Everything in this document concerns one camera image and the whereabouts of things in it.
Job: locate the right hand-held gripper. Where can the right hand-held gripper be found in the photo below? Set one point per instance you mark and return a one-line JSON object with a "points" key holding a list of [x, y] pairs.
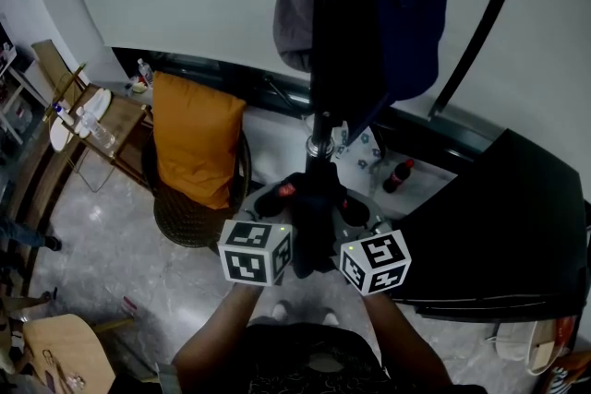
{"points": [[378, 263]]}

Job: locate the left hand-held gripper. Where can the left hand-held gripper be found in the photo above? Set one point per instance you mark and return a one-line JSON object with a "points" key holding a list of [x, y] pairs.
{"points": [[244, 263]]}

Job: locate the black garment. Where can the black garment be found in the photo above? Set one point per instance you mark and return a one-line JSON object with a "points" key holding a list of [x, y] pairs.
{"points": [[314, 217]]}

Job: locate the black coat stand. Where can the black coat stand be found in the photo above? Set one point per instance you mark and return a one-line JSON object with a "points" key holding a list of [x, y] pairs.
{"points": [[323, 60]]}

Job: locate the person's right forearm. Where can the person's right forearm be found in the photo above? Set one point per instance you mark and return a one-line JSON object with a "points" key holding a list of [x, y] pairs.
{"points": [[411, 350]]}

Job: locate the person's left forearm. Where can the person's left forearm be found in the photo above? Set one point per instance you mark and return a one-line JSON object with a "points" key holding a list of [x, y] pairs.
{"points": [[212, 346]]}

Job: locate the cola bottle with red cap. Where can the cola bottle with red cap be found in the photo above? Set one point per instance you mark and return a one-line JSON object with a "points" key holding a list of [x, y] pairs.
{"points": [[397, 177]]}

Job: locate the dark wooden chair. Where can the dark wooden chair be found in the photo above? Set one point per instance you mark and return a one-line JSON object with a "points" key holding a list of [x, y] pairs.
{"points": [[184, 221]]}

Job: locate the white floral bag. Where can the white floral bag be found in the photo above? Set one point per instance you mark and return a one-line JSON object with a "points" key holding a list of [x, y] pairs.
{"points": [[365, 152]]}

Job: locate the person's white right shoe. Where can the person's white right shoe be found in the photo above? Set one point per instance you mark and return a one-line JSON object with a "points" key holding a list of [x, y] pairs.
{"points": [[330, 317]]}

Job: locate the person's white shoe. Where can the person's white shoe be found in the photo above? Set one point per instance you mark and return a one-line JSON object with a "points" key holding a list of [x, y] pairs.
{"points": [[330, 317], [281, 310]]}

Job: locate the person's white left shoe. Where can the person's white left shoe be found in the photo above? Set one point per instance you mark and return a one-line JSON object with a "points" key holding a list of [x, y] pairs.
{"points": [[281, 310]]}

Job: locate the black cabinet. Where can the black cabinet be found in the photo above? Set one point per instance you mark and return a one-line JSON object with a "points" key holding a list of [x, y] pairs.
{"points": [[498, 235]]}

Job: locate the wooden shelf cart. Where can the wooden shelf cart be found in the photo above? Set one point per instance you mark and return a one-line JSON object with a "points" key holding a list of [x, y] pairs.
{"points": [[124, 120]]}

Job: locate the person's black printed t-shirt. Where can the person's black printed t-shirt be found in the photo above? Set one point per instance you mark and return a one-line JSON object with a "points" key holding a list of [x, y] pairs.
{"points": [[318, 364]]}

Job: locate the small pink item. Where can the small pink item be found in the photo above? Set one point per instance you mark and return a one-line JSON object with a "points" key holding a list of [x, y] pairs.
{"points": [[129, 302]]}

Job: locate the clear plastic water bottle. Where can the clear plastic water bottle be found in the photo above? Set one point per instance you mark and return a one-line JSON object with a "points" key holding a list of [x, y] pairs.
{"points": [[97, 129], [145, 74]]}

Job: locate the white oval dish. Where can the white oval dish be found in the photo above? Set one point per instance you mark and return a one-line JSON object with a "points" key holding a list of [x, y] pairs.
{"points": [[99, 103]]}

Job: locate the dark blue cap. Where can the dark blue cap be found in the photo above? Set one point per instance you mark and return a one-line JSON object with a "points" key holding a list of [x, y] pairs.
{"points": [[406, 37]]}

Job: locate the grey cap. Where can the grey cap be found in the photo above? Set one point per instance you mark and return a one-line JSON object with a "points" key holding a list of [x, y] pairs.
{"points": [[295, 14]]}

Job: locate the white round basket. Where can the white round basket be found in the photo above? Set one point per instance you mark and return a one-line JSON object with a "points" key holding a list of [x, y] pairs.
{"points": [[512, 346]]}

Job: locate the white round side table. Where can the white round side table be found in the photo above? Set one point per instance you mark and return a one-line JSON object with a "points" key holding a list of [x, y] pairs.
{"points": [[57, 136]]}

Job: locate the white bottle with blue cap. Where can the white bottle with blue cap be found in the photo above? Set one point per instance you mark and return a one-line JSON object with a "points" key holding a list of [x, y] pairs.
{"points": [[63, 114]]}

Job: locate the light wooden low table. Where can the light wooden low table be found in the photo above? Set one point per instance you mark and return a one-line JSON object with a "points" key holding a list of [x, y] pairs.
{"points": [[69, 337]]}

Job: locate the small cardboard box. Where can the small cardboard box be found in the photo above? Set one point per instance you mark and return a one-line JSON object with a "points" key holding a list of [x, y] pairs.
{"points": [[542, 351]]}

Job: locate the red packet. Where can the red packet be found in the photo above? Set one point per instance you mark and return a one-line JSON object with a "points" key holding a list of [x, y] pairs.
{"points": [[564, 332]]}

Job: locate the brown cardboard board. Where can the brown cardboard board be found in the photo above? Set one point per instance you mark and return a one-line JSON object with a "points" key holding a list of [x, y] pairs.
{"points": [[51, 69]]}

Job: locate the white desk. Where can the white desk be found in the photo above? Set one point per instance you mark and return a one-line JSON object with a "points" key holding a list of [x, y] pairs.
{"points": [[14, 87]]}

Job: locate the orange bag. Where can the orange bag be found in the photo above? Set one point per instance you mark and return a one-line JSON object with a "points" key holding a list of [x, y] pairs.
{"points": [[572, 376]]}

